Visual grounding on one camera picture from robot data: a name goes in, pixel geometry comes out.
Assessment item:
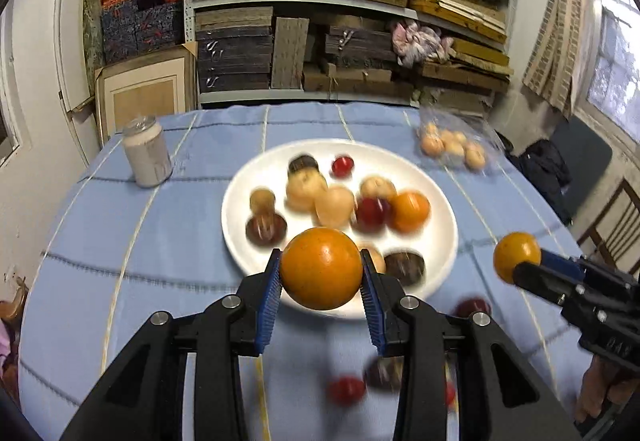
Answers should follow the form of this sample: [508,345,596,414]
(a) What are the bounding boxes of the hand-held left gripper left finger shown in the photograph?
[60,248,283,441]

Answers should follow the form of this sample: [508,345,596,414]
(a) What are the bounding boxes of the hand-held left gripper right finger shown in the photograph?
[360,248,583,441]

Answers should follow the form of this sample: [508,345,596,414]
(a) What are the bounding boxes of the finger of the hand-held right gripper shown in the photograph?
[512,262,576,308]
[540,250,587,282]

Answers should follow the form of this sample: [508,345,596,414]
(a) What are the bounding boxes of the orange round fruit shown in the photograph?
[493,232,542,285]

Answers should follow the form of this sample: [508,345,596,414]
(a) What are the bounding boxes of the dark brown fruit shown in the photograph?
[384,251,426,287]

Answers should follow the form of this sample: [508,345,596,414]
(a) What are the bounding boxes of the large orange-yellow fruit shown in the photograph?
[279,227,363,312]

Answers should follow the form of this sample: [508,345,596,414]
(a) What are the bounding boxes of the dark purple fruit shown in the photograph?
[245,213,287,247]

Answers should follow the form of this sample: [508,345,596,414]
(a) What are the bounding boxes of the dark red plum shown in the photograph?
[354,196,392,233]
[454,297,493,319]

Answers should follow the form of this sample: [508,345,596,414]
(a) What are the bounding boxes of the small yellow fruit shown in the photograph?
[249,188,277,214]

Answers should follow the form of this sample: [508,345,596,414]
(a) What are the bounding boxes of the white plate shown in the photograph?
[221,138,459,320]

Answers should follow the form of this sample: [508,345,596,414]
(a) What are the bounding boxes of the person's right hand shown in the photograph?
[575,356,640,424]

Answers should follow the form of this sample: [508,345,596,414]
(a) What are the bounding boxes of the small dark fruit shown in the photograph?
[364,357,405,393]

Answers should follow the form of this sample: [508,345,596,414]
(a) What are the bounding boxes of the wooden chair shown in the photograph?
[576,178,640,274]

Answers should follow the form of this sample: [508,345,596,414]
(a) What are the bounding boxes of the black jacket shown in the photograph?
[505,138,573,224]

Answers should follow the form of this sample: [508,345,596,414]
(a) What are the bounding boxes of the large tan round fruit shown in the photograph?
[286,169,328,212]

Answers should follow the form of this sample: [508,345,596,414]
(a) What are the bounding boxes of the tan wrinkled fruit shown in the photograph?
[360,176,398,202]

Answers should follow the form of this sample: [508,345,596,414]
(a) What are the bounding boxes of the dark round fruit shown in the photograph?
[288,154,320,174]

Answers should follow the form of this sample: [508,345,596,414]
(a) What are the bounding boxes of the red cherry tomato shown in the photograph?
[331,155,356,178]

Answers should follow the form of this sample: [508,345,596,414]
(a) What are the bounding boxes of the clear plastic bag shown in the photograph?
[417,103,506,174]

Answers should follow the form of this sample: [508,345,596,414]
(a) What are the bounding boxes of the silver drink can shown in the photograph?
[123,117,173,188]

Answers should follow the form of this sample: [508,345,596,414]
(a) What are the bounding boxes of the bright window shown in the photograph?
[582,0,640,142]

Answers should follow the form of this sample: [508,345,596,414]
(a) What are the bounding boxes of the beige patterned curtain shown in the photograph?
[522,0,592,119]

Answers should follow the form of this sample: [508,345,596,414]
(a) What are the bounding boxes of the grey perforated board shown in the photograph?
[271,17,310,90]

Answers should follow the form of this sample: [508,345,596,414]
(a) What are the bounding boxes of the stack of dark boxes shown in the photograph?
[194,7,275,92]

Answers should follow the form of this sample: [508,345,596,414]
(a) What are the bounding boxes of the pink floral cloth bundle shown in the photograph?
[391,20,455,68]

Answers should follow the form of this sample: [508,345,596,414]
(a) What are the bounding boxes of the stack of yellow-brown boxes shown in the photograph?
[410,0,513,46]

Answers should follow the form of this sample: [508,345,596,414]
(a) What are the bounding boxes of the stack of blue patterned boxes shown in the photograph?
[100,0,183,64]

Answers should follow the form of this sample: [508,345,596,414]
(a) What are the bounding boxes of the cardboard box with frame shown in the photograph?
[67,41,198,146]

